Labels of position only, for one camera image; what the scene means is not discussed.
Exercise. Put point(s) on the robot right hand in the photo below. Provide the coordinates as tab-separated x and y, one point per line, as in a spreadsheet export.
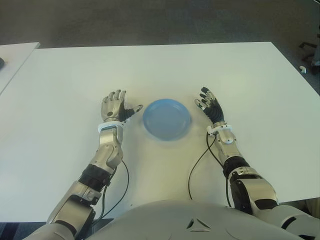
215	112

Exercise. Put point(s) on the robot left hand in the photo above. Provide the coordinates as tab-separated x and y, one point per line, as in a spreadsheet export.
111	107

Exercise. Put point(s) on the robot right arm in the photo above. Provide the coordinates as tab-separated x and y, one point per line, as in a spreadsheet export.
231	150

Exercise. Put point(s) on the blue plate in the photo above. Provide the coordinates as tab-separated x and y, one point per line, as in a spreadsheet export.
166	120

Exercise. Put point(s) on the small white floor object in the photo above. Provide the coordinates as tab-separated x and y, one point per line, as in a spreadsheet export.
302	69

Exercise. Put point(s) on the person leg in jeans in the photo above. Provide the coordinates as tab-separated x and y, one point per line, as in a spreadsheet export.
317	57

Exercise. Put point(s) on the neighbouring white table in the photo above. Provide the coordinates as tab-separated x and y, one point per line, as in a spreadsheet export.
15	60

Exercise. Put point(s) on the grey robot torso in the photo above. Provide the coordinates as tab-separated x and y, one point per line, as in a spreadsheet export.
175	225

